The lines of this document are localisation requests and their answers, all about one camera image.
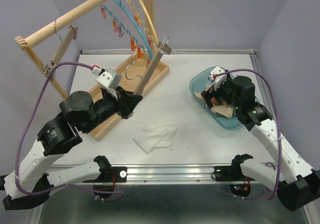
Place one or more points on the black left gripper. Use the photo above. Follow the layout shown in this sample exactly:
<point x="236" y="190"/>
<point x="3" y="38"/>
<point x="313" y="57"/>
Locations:
<point x="128" y="102"/>

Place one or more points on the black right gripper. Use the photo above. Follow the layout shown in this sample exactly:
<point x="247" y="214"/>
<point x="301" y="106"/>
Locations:
<point x="208" y="94"/>

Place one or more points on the beige underwear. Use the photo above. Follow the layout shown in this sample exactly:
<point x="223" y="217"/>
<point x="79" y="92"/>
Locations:
<point x="222" y="110"/>

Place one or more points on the white underwear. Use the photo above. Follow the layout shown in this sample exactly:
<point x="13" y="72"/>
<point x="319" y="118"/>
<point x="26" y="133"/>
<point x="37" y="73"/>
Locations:
<point x="155" y="136"/>

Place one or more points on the wooden clamp hanger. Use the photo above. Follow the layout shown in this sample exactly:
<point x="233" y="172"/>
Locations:
<point x="144" y="73"/>
<point x="64" y="44"/>

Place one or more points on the yellow plastic clip hanger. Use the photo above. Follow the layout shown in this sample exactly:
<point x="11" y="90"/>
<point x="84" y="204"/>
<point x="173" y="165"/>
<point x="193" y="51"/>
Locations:
<point x="146" y="20"/>

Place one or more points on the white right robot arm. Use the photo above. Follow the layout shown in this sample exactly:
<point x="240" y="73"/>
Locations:
<point x="295" y="181"/>

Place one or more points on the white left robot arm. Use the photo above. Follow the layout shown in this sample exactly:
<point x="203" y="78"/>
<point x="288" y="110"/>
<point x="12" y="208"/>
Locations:
<point x="33" y="185"/>

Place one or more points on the blue plastic tub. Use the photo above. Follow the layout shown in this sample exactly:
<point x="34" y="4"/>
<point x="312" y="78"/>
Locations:
<point x="197" y="85"/>

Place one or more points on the wooden clothes rack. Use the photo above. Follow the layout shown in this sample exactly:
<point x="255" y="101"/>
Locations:
<point x="117" y="58"/>

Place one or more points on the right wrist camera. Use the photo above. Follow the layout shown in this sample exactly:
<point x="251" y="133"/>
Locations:
<point x="218" y="76"/>

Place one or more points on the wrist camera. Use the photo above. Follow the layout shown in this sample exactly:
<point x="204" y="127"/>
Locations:
<point x="108" y="79"/>
<point x="218" y="76"/>

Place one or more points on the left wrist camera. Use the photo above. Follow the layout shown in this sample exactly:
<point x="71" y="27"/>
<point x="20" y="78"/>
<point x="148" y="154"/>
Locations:
<point x="108" y="79"/>

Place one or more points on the aluminium mounting rail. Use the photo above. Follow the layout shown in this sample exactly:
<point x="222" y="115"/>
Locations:
<point x="172" y="173"/>

